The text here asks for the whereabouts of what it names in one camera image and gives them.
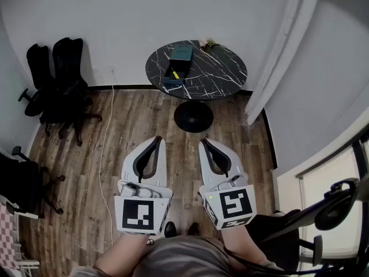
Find person's right forearm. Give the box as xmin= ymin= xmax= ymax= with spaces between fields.
xmin=220 ymin=223 xmax=285 ymax=271

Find person's black shoe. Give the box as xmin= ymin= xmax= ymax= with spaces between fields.
xmin=187 ymin=222 xmax=202 ymax=236
xmin=164 ymin=221 xmax=177 ymax=238

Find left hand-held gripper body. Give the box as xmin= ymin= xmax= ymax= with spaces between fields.
xmin=114 ymin=179 xmax=174 ymax=237

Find white curtain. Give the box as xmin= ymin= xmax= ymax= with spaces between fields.
xmin=244 ymin=0 xmax=324 ymax=126

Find round black marble table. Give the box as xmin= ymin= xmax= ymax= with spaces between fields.
xmin=145 ymin=40 xmax=248 ymax=133

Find red checkered cloth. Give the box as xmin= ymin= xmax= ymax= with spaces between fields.
xmin=0 ymin=203 xmax=21 ymax=271

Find pink artificial flower sprig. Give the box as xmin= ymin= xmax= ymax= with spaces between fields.
xmin=198 ymin=38 xmax=227 ymax=49

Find person's grey shirt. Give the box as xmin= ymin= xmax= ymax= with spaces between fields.
xmin=69 ymin=235 xmax=285 ymax=277

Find white floor cable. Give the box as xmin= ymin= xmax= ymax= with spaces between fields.
xmin=99 ymin=68 xmax=116 ymax=245

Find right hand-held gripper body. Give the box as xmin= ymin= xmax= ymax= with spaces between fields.
xmin=199 ymin=173 xmax=258 ymax=231

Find window with white blind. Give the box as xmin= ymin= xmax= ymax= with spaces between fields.
xmin=296 ymin=145 xmax=364 ymax=260

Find teal tray with round recesses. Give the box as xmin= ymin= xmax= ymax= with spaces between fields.
xmin=163 ymin=45 xmax=194 ymax=87

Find person's left forearm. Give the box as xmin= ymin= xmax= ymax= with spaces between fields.
xmin=94 ymin=231 xmax=156 ymax=274

